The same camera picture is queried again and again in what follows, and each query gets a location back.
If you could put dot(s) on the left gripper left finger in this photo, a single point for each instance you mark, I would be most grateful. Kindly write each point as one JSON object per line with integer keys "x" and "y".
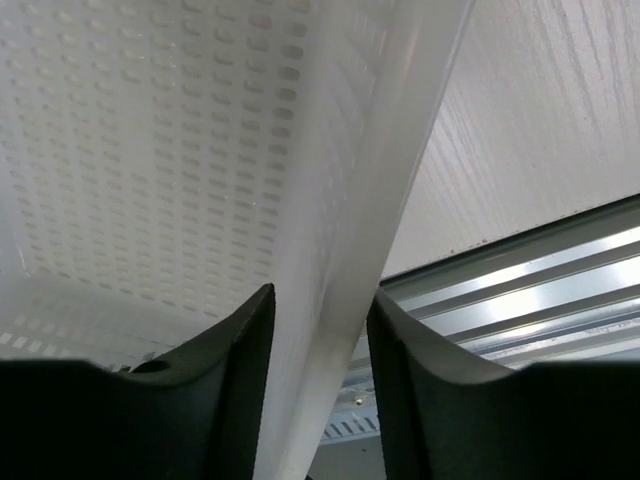
{"x": 193, "y": 412}

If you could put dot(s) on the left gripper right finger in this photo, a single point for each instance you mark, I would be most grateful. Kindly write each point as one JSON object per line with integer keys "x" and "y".
{"x": 446, "y": 413}

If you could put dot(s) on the white plastic basket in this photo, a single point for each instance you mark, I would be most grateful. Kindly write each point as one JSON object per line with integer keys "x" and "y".
{"x": 163, "y": 160}

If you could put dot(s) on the grey slotted cable duct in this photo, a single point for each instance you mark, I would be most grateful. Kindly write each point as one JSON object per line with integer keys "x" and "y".
{"x": 356, "y": 423}

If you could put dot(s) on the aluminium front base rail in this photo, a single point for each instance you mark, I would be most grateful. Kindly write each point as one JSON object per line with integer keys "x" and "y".
{"x": 565, "y": 291}

